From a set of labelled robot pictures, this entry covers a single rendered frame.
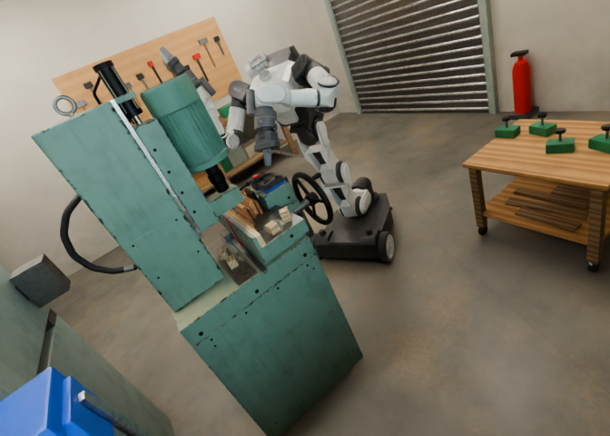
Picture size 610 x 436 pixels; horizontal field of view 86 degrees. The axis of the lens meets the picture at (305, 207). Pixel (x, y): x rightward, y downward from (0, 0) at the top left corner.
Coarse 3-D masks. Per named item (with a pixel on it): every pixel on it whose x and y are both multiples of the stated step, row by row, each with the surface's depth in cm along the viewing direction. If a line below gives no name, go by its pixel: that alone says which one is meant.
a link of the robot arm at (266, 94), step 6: (258, 90) 122; (264, 90) 122; (270, 90) 122; (276, 90) 123; (282, 90) 123; (288, 90) 126; (258, 96) 122; (264, 96) 122; (270, 96) 122; (276, 96) 123; (282, 96) 123; (288, 96) 125; (264, 102) 122; (270, 102) 123; (276, 102) 123; (282, 102) 124; (288, 102) 126
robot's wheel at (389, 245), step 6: (384, 234) 211; (390, 234) 217; (384, 240) 208; (390, 240) 221; (384, 246) 207; (390, 246) 221; (384, 252) 207; (390, 252) 220; (384, 258) 210; (390, 258) 214
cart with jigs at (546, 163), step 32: (512, 128) 187; (544, 128) 175; (576, 128) 173; (608, 128) 145; (480, 160) 181; (512, 160) 170; (544, 160) 161; (576, 160) 152; (608, 160) 144; (480, 192) 191; (512, 192) 203; (544, 192) 193; (576, 192) 181; (608, 192) 173; (480, 224) 202; (544, 224) 173; (576, 224) 163; (608, 224) 158
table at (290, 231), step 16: (272, 208) 140; (288, 208) 144; (224, 224) 152; (256, 224) 133; (288, 224) 124; (304, 224) 125; (240, 240) 139; (272, 240) 119; (288, 240) 122; (272, 256) 120
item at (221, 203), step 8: (232, 184) 132; (216, 192) 132; (224, 192) 129; (232, 192) 129; (240, 192) 131; (208, 200) 128; (216, 200) 126; (224, 200) 128; (232, 200) 130; (240, 200) 132; (216, 208) 127; (224, 208) 129; (232, 208) 134
